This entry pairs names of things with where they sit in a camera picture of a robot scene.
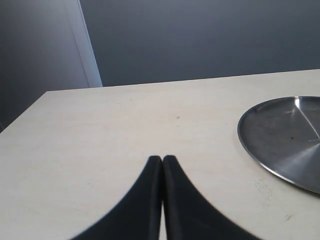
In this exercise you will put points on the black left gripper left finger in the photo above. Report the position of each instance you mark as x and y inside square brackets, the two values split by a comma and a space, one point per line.
[137, 216]

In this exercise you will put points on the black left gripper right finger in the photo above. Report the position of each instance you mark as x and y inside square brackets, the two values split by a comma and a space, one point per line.
[188, 215]

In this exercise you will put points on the round steel plate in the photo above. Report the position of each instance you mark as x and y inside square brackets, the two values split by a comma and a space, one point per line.
[283, 136]

